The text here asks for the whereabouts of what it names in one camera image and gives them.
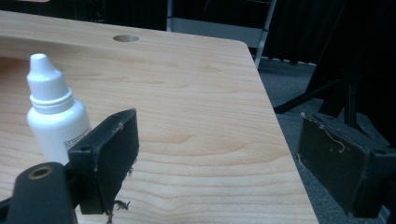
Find black tripod stand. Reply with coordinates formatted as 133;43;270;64
274;52;396;150

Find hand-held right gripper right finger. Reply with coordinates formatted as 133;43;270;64
296;111;396;218

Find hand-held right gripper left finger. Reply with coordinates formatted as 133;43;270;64
67;107;140;216

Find white dropper bottle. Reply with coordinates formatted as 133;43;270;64
26;52;92;166

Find grey metal stand frame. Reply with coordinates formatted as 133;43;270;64
165;0;277;69

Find black curtain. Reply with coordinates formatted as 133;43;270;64
0;0;396;66

